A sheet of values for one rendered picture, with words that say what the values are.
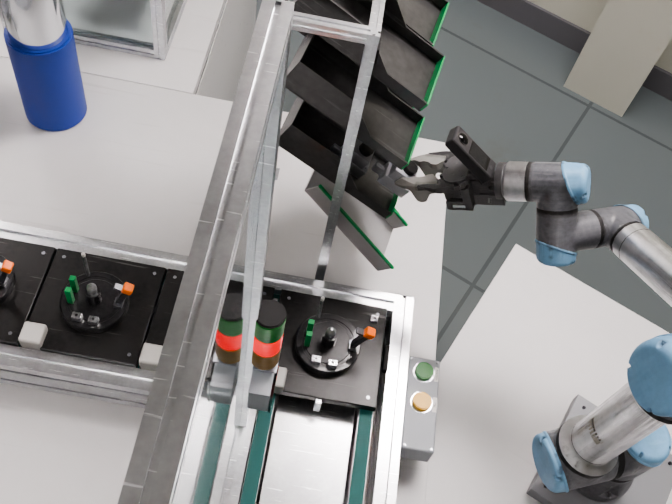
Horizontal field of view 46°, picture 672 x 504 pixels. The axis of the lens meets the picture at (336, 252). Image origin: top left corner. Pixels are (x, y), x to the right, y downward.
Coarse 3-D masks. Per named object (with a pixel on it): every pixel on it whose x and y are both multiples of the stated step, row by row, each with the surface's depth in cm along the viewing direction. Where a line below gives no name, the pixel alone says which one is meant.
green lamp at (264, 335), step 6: (258, 324) 120; (282, 324) 121; (258, 330) 122; (264, 330) 121; (270, 330) 120; (276, 330) 121; (282, 330) 123; (258, 336) 123; (264, 336) 122; (270, 336) 122; (276, 336) 123; (264, 342) 124; (270, 342) 124
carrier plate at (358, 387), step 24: (288, 312) 172; (312, 312) 173; (336, 312) 174; (360, 312) 175; (384, 312) 175; (288, 336) 169; (288, 360) 166; (360, 360) 168; (288, 384) 163; (312, 384) 164; (336, 384) 164; (360, 384) 165; (360, 408) 164
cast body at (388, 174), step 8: (376, 168) 158; (384, 168) 158; (392, 168) 156; (408, 168) 155; (416, 168) 156; (384, 176) 157; (392, 176) 156; (400, 176) 155; (408, 176) 155; (384, 184) 159; (392, 184) 158; (400, 192) 159; (408, 192) 158
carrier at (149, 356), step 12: (168, 276) 173; (180, 276) 174; (168, 288) 172; (264, 288) 175; (168, 300) 170; (156, 312) 168; (168, 312) 168; (156, 324) 166; (168, 324) 167; (156, 336) 165; (144, 348) 161; (156, 348) 161; (144, 360) 160; (156, 360) 160
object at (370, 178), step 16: (304, 112) 161; (320, 112) 162; (288, 128) 150; (304, 128) 159; (320, 128) 162; (336, 128) 164; (288, 144) 153; (304, 144) 152; (320, 144) 150; (304, 160) 156; (320, 160) 154; (336, 160) 153; (384, 160) 168; (336, 176) 157; (352, 176) 161; (368, 176) 164; (352, 192) 159; (368, 192) 162; (384, 192) 165; (384, 208) 160
